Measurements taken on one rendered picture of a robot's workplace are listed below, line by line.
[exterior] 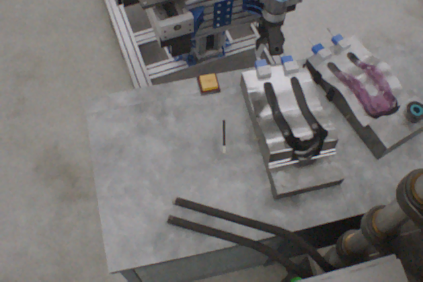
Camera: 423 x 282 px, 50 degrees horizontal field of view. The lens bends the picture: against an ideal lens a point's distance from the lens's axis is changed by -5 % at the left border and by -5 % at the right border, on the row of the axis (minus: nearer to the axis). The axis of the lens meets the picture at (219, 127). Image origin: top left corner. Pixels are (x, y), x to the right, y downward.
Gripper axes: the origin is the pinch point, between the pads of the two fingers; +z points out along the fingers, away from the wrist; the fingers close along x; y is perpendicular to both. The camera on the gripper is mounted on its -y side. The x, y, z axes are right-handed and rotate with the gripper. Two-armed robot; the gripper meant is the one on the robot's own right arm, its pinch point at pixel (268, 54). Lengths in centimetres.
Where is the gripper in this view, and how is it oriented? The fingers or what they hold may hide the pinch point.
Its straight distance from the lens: 177.9
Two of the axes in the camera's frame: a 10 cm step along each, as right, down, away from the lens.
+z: -0.4, 4.5, 8.9
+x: -9.7, 1.9, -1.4
